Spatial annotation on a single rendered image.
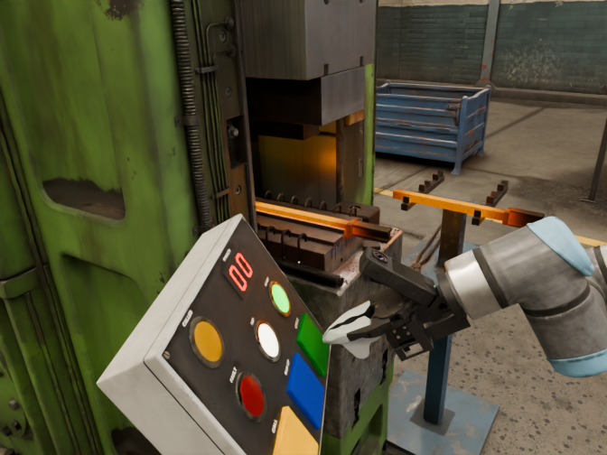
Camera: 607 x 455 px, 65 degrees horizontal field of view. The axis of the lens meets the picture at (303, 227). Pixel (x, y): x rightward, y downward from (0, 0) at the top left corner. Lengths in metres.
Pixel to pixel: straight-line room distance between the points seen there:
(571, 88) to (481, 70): 1.42
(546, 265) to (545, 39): 8.09
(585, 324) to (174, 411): 0.51
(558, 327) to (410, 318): 0.19
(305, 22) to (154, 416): 0.68
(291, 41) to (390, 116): 4.10
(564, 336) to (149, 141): 0.68
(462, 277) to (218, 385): 0.35
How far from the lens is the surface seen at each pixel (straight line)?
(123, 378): 0.51
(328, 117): 1.00
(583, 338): 0.73
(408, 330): 0.72
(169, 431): 0.54
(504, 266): 0.67
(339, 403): 1.27
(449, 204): 1.43
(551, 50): 8.69
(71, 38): 1.03
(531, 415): 2.21
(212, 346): 0.54
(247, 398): 0.56
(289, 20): 0.93
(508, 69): 8.90
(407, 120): 4.93
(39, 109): 1.15
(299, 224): 1.21
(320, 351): 0.77
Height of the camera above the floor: 1.49
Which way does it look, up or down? 25 degrees down
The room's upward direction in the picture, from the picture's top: 2 degrees counter-clockwise
